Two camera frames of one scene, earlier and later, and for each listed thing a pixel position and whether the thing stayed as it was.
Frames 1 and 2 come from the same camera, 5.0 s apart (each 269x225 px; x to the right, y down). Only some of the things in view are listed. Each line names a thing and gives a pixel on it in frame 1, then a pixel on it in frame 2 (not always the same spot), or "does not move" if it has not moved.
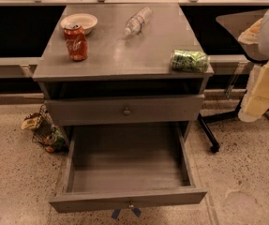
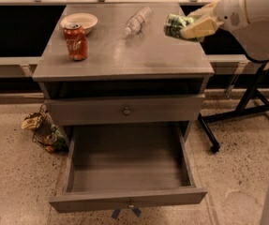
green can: [189, 61] -> [173, 25]
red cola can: [76, 41] does not move
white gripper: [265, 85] -> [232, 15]
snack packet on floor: [30, 122] does not move
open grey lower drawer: [119, 165] does not move
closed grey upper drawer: [125, 110] does not move
